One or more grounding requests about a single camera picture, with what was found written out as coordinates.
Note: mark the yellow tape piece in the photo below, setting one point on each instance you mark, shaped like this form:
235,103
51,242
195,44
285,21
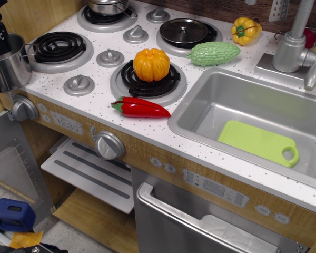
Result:
25,239

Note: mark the blue clamp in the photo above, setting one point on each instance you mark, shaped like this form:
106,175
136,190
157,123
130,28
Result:
16,216

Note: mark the silver stovetop knob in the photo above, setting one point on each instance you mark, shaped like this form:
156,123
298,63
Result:
136,35
158,16
79,85
110,58

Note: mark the red toy chili pepper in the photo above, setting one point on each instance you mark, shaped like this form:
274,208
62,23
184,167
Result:
139,108

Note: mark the silver stovetop knob front left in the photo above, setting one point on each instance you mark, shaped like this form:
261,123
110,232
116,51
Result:
79,85

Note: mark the small steel pot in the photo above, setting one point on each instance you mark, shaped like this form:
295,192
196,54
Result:
15,69

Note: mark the silver toy sink basin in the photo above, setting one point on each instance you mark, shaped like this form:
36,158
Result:
220,96

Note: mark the silver toy faucet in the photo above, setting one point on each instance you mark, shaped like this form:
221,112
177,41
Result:
292,64

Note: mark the silver front panel knob left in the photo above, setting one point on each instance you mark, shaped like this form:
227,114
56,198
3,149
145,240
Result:
24,108

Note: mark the silver front panel knob right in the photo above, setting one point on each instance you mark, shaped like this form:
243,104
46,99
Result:
108,146

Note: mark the silver stovetop knob back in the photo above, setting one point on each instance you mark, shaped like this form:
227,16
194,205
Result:
158,16

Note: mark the steel pot on back burner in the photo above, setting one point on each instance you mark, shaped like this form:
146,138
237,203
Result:
111,7

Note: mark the toy clock display panel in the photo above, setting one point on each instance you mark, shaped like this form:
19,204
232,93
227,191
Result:
67,123

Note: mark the white oven rack shelf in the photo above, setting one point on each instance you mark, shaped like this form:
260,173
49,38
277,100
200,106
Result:
106,180

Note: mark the silver stovetop knob middle left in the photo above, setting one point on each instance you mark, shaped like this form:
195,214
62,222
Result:
110,58

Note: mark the green plastic cutting board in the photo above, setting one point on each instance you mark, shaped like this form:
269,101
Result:
263,143

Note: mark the silver dishwasher door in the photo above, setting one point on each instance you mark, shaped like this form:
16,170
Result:
171,219

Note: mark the dishwasher control panel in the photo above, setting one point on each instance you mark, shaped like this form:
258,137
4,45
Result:
215,188

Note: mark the green toy bitter gourd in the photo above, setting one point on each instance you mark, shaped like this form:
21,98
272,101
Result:
213,53

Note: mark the orange toy pumpkin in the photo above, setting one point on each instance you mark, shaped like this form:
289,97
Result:
151,65

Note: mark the black front left burner coil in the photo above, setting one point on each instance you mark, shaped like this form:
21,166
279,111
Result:
58,46

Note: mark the steel pot lid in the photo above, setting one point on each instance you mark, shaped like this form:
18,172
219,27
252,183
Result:
183,30

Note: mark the open oven door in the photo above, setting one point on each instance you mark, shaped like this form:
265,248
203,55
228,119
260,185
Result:
20,175

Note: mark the silver panel knob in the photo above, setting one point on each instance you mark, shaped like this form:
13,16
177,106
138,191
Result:
108,146
24,108

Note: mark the yellow toy bell pepper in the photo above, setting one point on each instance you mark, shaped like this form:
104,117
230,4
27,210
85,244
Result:
245,30

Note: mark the black back left burner coil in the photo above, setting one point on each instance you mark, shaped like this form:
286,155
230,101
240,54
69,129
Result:
96,18

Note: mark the black front right burner coil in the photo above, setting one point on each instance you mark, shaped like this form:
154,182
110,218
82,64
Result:
139,88

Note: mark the silver stovetop knob middle right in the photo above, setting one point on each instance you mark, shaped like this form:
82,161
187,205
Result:
136,35

